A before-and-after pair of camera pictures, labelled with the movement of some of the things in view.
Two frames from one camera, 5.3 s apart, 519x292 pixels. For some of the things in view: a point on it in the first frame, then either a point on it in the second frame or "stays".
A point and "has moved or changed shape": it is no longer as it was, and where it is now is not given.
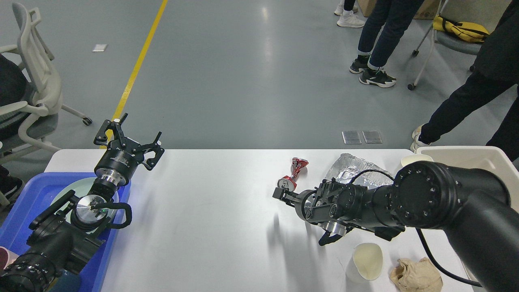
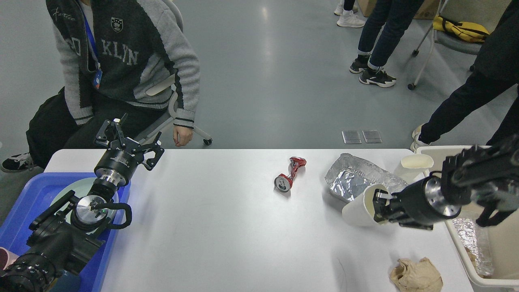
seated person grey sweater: x=13 y=89 → x=118 y=57
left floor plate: x=351 y=137 stays
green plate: x=82 y=187 stays
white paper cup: x=365 y=263 has moved or changed shape
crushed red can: x=290 y=182 stays
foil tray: x=346 y=166 stays
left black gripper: x=122 y=157 stays
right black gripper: x=296 y=200 → x=422 y=203
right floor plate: x=372 y=136 stays
